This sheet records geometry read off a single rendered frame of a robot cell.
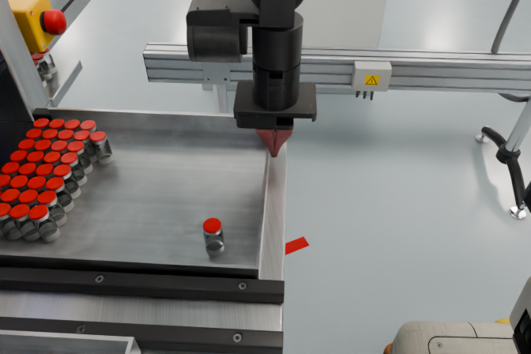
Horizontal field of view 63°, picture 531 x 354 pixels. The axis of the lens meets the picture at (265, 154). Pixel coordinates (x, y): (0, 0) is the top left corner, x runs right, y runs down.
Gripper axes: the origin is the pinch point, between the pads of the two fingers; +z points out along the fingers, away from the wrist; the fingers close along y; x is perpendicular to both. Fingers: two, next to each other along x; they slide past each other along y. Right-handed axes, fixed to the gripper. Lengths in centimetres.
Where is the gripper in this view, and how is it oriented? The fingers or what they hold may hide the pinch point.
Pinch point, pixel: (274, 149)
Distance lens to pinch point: 61.4
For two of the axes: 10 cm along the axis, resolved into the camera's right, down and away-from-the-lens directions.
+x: -0.5, 6.8, -7.3
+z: 0.0, 7.3, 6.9
